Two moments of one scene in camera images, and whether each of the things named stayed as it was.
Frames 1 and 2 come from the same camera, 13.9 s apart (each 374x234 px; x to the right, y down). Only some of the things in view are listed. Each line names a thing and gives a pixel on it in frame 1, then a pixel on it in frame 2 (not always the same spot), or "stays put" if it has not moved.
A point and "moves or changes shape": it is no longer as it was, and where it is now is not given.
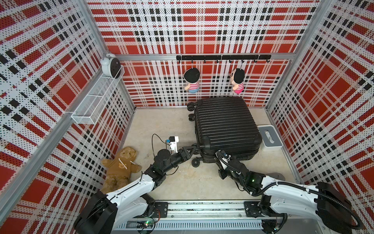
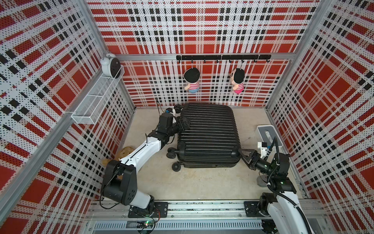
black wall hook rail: (229, 57) stays put
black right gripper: (220, 171) to (253, 154)
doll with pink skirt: (237, 76) stays put
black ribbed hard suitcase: (227, 124) moves or changes shape
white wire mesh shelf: (89, 109) stays put
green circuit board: (146, 224) stays put
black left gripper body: (178, 158) to (176, 128)
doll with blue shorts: (191, 76) stays put
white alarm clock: (111, 67) stays put
